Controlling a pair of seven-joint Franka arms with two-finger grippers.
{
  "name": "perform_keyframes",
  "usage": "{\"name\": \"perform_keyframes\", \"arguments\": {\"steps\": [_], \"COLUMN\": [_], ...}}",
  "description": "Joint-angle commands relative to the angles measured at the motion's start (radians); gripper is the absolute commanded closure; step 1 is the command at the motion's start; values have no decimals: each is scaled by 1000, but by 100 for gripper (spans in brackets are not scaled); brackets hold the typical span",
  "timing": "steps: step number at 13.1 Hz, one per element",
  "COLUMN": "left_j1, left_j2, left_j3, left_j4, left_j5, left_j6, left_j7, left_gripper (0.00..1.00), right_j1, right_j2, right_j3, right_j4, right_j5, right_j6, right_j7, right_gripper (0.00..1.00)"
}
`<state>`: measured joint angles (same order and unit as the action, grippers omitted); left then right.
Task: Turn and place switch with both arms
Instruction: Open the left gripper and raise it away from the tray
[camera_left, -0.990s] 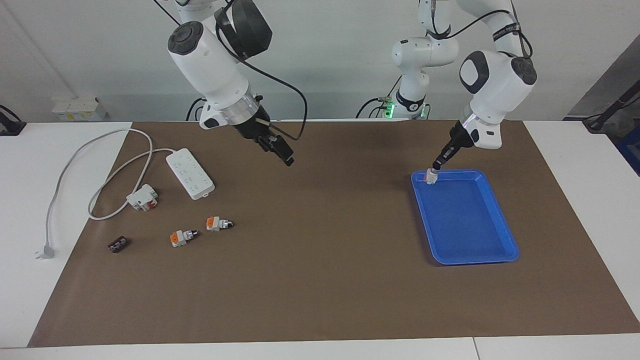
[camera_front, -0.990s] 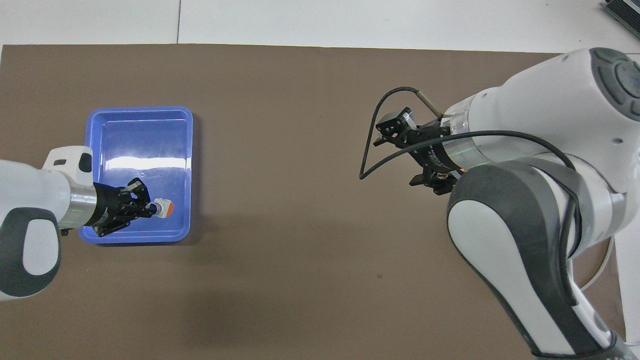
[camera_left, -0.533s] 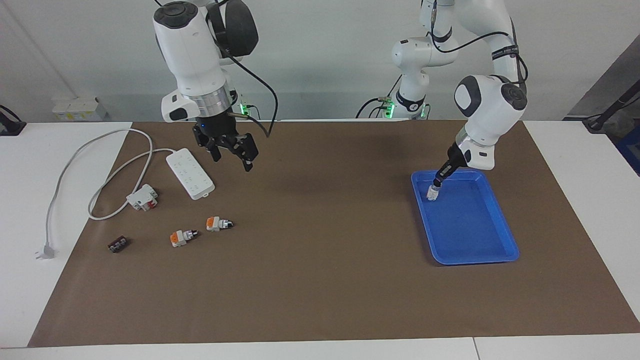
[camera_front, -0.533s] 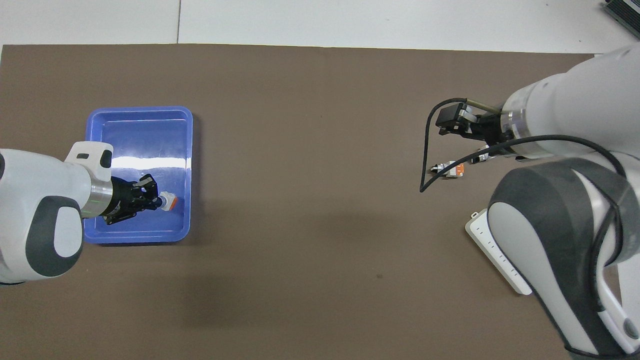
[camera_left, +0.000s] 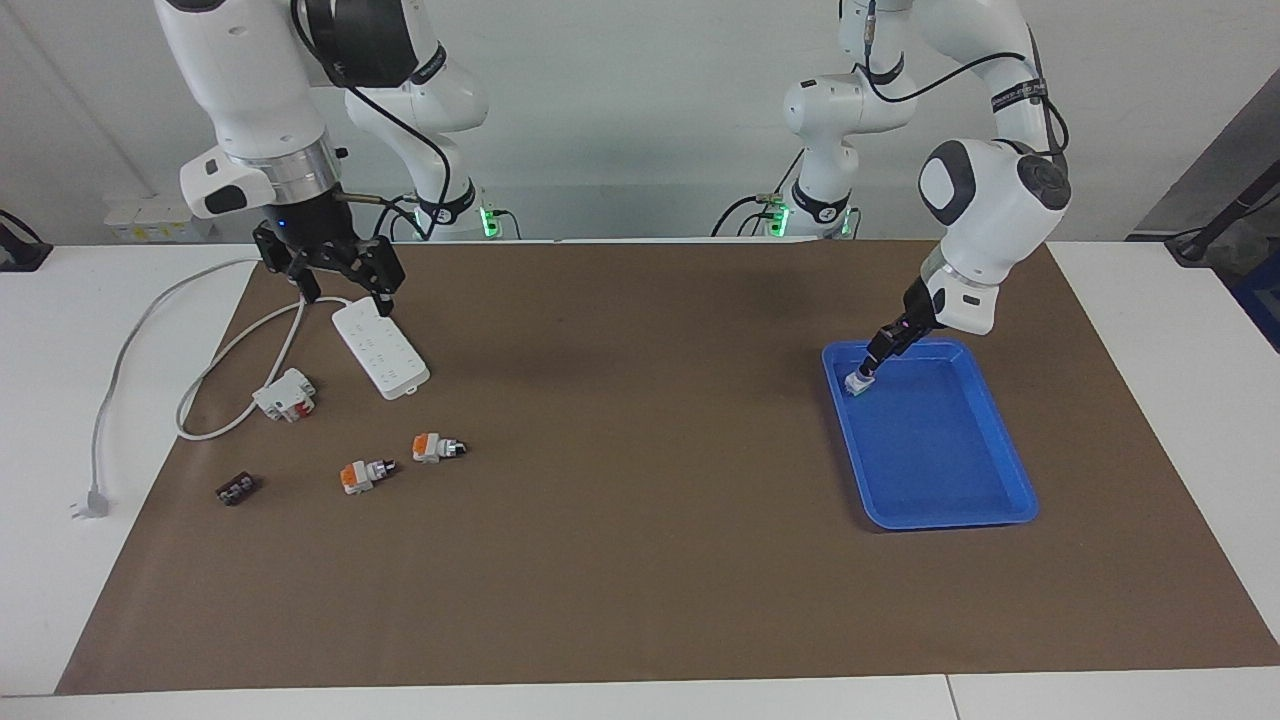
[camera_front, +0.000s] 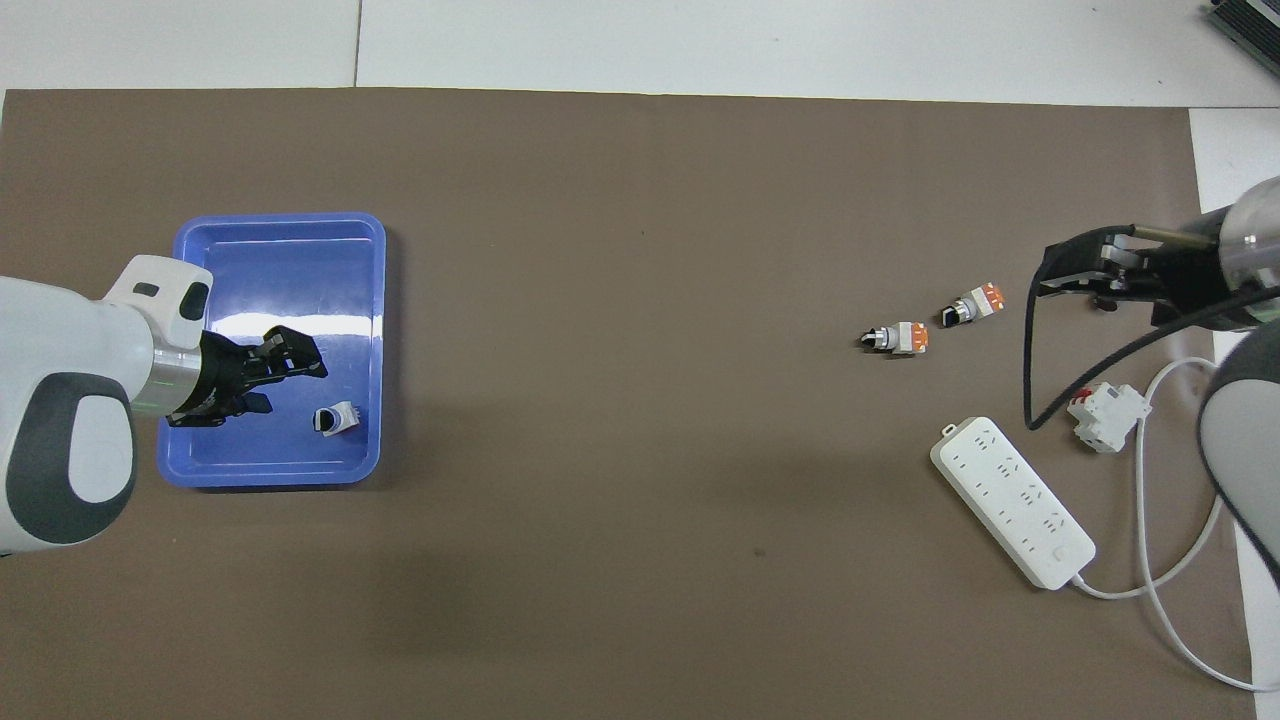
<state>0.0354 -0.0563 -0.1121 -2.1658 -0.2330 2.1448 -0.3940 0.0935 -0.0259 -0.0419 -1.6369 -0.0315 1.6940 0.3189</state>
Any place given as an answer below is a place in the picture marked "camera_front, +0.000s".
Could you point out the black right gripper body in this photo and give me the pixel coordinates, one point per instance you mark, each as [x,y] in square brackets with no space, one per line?
[1190,275]

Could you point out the grey ribbed device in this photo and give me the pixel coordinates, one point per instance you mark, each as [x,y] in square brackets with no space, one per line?
[1250,22]

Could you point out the white red circuit breaker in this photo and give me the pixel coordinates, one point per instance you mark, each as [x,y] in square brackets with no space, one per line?
[1108,418]

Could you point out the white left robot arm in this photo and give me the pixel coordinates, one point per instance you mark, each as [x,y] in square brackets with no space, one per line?
[60,400]

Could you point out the brown table mat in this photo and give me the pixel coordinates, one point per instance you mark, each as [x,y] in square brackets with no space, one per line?
[640,500]

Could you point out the orange white rotary switch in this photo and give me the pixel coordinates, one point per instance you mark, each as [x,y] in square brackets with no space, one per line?
[905,338]
[338,418]
[980,303]

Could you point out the white power strip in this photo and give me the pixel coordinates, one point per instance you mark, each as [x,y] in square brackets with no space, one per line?
[1015,500]

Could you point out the blue plastic tray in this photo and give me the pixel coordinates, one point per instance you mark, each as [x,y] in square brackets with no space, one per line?
[290,270]

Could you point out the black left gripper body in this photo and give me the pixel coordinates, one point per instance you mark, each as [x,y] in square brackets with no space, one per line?
[225,380]

